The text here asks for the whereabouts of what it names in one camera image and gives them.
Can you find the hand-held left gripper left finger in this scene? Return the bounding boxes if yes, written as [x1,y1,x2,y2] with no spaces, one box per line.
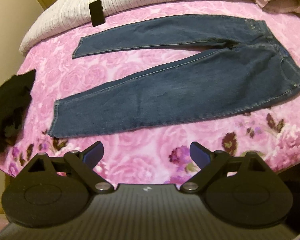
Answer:
[27,141,114,194]

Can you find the blue jeans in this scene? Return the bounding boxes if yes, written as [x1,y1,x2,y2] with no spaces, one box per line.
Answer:
[48,14,300,138]

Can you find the white striped quilt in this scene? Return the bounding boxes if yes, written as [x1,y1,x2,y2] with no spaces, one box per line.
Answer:
[19,0,298,57]

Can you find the black garment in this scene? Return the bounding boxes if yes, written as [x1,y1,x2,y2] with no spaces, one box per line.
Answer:
[0,69,37,159]

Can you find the black rectangular phone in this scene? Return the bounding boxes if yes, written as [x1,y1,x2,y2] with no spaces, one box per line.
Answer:
[89,0,106,27]

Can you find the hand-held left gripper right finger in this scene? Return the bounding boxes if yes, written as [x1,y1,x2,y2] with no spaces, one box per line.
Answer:
[180,141,268,194]

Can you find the pink floral blanket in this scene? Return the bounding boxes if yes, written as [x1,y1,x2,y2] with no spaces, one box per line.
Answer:
[0,0,300,184]

